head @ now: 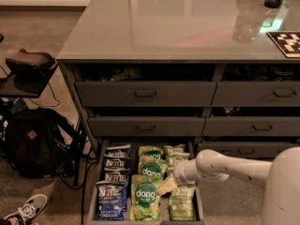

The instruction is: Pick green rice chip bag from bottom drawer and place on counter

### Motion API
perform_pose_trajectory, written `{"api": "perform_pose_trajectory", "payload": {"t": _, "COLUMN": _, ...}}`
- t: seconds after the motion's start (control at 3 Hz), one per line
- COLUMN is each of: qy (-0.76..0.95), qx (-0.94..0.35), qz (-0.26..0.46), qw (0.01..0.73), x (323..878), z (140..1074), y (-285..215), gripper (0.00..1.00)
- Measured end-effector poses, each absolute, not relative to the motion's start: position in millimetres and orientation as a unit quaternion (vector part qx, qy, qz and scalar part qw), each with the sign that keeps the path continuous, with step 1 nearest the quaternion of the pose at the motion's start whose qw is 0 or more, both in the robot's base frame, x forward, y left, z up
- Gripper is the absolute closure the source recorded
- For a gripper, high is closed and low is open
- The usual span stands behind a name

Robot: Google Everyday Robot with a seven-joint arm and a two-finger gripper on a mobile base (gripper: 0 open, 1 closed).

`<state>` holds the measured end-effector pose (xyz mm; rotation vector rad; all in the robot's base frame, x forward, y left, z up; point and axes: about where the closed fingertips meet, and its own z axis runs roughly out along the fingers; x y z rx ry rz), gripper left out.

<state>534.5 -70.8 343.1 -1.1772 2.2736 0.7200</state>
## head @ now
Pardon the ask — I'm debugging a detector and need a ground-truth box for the rear green Kettle chip bag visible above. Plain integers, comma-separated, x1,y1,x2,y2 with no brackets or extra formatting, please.
163,144,186,155

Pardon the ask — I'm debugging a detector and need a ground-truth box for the top left drawer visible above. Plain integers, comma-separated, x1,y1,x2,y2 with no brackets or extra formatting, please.
74,64,217,107

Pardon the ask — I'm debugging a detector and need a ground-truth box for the green dang bag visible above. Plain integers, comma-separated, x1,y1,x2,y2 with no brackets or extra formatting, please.
139,145,164,163
129,174,163,221
140,160,168,177

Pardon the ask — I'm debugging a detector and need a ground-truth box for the black backpack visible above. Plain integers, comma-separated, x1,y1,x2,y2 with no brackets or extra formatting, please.
4,108,77,179

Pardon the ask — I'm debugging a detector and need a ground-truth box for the open bottom left drawer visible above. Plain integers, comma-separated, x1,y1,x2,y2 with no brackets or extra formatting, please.
87,140,204,225

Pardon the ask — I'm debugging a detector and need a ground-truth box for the black device on shelf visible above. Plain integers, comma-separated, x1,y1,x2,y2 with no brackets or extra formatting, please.
6,49,55,79

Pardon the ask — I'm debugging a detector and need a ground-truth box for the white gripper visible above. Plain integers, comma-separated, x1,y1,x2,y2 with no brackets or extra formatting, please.
157,160,197,196

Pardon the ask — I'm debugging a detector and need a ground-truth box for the grey drawer cabinet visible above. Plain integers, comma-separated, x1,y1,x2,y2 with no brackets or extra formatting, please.
55,0,300,225

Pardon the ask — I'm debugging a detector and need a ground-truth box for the front green Kettle chip bag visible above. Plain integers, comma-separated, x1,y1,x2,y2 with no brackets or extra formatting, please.
168,184,195,221

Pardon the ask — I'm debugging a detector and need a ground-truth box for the front blue Kettle chip bag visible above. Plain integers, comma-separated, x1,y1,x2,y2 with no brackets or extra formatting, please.
97,181,124,220

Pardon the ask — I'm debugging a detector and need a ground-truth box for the rear blue Kettle chip bag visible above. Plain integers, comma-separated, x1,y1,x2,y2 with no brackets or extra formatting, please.
106,144,131,158

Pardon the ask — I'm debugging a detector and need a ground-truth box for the bottom right drawer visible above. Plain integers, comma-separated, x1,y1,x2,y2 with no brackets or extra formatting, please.
197,141,299,159

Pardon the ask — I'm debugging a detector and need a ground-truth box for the blue kettle chip bag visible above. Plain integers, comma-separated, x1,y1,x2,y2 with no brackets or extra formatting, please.
97,181,124,220
106,144,131,158
104,155,129,169
104,168,130,212

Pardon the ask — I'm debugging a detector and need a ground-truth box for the grey sneaker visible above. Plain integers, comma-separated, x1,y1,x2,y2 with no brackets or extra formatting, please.
0,194,48,225

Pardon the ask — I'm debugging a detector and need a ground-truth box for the top right drawer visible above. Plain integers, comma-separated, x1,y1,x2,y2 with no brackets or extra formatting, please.
212,64,300,107

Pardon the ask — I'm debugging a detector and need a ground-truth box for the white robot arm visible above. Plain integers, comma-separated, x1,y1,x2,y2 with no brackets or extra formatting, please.
157,147,300,225

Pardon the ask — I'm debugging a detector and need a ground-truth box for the middle right drawer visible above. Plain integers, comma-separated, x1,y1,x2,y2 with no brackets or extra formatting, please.
202,107,300,137

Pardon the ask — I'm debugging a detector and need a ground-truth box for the checkered marker board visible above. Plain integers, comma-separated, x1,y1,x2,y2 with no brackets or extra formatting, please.
267,31,300,58

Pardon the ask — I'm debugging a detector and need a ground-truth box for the green snack in top drawer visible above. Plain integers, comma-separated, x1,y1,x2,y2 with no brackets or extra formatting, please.
100,67,142,82

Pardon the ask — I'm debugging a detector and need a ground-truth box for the dark side shelf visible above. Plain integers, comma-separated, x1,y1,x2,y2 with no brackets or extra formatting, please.
0,65,58,98

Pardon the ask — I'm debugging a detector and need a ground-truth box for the middle left drawer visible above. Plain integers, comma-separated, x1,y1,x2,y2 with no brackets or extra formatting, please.
87,108,205,137

